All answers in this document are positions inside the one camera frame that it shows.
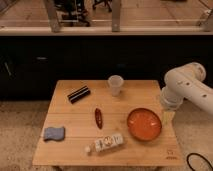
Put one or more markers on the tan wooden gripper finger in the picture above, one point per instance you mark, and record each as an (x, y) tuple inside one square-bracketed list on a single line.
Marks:
[(167, 117)]

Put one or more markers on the orange ceramic bowl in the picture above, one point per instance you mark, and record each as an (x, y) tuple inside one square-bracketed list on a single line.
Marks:
[(144, 124)]

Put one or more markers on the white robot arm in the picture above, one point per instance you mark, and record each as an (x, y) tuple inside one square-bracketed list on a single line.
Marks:
[(186, 82)]

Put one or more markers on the white labelled bottle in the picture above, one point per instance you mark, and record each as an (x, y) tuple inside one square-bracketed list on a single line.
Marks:
[(105, 143)]

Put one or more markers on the red chili pepper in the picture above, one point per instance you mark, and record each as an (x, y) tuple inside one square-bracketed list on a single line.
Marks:
[(98, 118)]

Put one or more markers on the wooden table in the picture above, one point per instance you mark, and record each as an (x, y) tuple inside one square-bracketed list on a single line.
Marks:
[(81, 130)]

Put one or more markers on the black striped box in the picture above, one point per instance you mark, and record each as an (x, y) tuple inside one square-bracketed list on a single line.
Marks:
[(78, 94)]

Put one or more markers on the blue sponge cloth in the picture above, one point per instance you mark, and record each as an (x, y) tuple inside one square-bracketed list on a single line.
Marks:
[(53, 133)]

